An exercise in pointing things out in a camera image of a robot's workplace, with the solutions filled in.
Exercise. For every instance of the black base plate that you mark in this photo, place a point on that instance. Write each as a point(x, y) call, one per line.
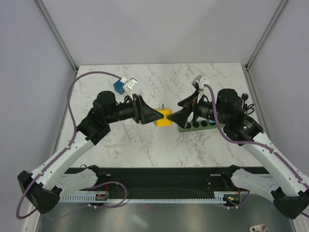
point(165, 183)

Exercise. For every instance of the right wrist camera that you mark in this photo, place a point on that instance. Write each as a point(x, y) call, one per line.
point(199, 82)

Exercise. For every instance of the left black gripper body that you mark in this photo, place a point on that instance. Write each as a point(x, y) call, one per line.
point(129, 110)

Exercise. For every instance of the left aluminium frame post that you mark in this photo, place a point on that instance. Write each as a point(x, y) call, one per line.
point(56, 34)

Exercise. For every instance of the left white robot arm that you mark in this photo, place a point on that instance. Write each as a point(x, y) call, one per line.
point(45, 185)

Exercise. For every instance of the right aluminium frame post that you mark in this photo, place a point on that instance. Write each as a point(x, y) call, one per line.
point(271, 24)

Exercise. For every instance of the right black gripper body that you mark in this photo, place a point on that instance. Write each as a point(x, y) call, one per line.
point(203, 108)

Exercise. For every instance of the green power strip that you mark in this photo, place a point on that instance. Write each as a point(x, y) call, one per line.
point(200, 125)

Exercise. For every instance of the blue cube adapter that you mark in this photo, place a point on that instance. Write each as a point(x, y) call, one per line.
point(119, 86)

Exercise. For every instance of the white power strip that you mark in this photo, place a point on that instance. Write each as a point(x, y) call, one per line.
point(117, 137)

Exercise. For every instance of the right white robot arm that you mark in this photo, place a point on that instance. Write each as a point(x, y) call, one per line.
point(288, 189)

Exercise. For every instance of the aluminium frame post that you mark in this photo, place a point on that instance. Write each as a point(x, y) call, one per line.
point(56, 34)
point(271, 24)

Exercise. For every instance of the white cable duct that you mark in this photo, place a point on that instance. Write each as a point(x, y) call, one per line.
point(102, 197)

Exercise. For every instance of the yellow cube adapter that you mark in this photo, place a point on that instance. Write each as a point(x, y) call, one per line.
point(164, 122)

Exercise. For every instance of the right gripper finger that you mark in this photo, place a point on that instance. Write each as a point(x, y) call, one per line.
point(181, 117)
point(188, 101)

